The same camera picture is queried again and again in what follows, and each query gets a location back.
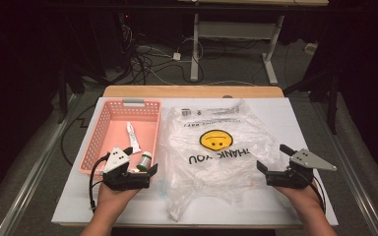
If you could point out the small plain white bottle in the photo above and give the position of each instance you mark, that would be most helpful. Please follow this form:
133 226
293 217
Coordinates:
133 170

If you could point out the metal floor rail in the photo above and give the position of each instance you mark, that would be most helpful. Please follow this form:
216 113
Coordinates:
29 183
354 183

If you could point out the white bottle with green label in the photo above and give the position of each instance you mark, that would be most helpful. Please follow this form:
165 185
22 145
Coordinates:
145 160

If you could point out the white power adapter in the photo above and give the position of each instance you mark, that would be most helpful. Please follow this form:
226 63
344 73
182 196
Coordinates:
176 56

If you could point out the white floor box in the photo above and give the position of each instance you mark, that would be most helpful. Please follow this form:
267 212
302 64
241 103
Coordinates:
310 48

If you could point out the wooden table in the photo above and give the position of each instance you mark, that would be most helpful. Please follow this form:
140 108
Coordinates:
193 91

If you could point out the clear smiley plastic bag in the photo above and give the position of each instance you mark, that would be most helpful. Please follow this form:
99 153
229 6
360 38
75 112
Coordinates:
210 170

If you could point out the white board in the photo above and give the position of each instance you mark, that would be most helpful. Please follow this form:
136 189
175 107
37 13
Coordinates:
308 124

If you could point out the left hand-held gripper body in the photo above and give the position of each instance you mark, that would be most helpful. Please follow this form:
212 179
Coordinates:
116 160

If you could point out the white squeeze tube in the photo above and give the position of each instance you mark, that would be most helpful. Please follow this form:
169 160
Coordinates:
133 137

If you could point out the white metal desk frame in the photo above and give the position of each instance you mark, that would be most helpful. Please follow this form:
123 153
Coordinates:
236 29

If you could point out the person's right hand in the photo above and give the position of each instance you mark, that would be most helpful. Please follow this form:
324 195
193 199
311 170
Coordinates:
300 196

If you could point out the black stand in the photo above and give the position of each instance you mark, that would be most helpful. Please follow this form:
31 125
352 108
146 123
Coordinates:
331 98
65 82

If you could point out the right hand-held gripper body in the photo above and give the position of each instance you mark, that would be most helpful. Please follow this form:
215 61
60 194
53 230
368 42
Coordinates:
303 164

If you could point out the pink plastic basket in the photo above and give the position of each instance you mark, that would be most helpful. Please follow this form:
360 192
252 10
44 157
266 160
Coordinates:
118 131

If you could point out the person's left hand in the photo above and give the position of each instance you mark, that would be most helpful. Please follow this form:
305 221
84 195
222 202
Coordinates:
114 198

